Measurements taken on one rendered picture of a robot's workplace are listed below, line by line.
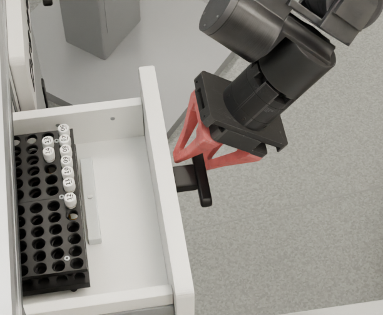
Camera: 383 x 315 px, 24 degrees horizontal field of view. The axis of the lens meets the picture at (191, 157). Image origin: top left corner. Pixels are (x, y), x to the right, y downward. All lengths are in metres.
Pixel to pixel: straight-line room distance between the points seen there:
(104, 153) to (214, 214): 0.96
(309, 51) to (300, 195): 1.20
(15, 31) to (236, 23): 0.33
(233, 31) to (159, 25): 1.46
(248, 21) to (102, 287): 0.32
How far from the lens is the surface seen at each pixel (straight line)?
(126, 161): 1.05
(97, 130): 1.06
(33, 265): 0.92
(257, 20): 0.84
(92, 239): 0.98
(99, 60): 2.22
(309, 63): 0.85
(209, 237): 1.97
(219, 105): 0.90
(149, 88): 1.00
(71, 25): 2.21
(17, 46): 1.06
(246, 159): 0.94
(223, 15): 0.83
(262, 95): 0.88
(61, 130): 0.99
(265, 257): 1.95
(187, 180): 0.94
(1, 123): 0.91
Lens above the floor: 1.69
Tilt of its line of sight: 54 degrees down
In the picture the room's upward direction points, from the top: straight up
